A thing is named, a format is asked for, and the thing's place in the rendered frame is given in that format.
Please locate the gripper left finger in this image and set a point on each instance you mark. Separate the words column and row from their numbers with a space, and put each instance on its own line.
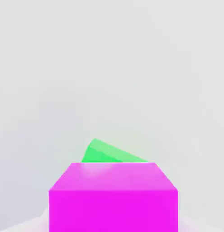
column 38, row 225

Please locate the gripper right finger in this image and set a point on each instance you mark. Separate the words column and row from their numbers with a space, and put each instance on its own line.
column 187, row 226

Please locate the small magenta cube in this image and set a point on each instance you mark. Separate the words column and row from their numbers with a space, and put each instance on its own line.
column 113, row 208

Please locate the small green cube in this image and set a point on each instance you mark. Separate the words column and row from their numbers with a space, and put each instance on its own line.
column 97, row 154

